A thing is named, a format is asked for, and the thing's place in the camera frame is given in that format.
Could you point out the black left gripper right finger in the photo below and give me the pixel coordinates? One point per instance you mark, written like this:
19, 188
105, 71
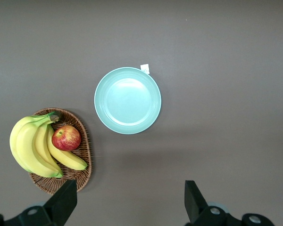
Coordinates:
195, 204

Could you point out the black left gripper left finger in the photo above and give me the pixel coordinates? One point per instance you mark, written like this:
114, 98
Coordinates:
59, 207

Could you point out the pale green round plate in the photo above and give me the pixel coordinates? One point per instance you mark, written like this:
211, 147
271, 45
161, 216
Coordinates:
127, 101

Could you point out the brown wicker basket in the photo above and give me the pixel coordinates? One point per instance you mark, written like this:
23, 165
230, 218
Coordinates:
82, 169

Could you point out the yellow banana bunch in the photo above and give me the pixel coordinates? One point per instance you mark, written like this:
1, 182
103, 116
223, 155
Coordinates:
28, 146

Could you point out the red yellow apple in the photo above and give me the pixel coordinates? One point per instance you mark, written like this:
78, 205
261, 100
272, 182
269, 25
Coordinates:
66, 138

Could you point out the small white paper label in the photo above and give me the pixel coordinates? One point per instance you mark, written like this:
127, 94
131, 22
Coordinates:
145, 68

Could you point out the brown table cover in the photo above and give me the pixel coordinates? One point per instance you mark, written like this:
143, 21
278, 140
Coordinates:
202, 47

